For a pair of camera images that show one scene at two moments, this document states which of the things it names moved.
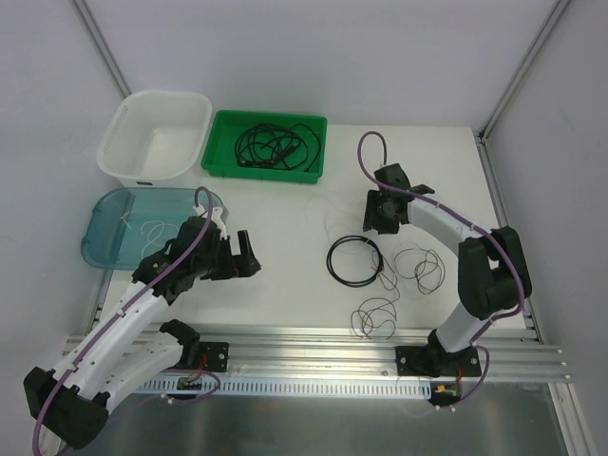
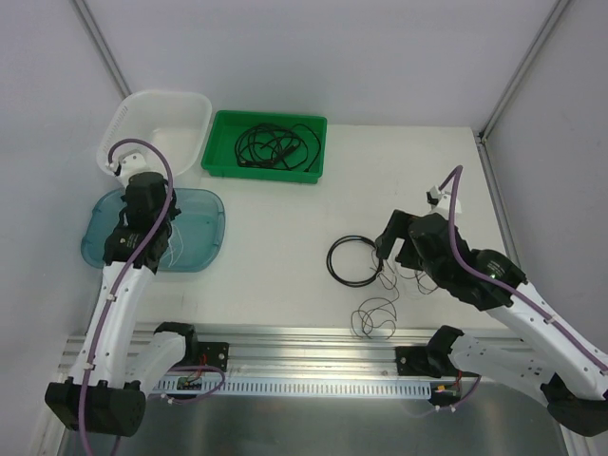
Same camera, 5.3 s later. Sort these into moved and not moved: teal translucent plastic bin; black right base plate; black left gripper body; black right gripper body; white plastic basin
Moved: black left gripper body; black right gripper body
Not moved: teal translucent plastic bin; white plastic basin; black right base plate
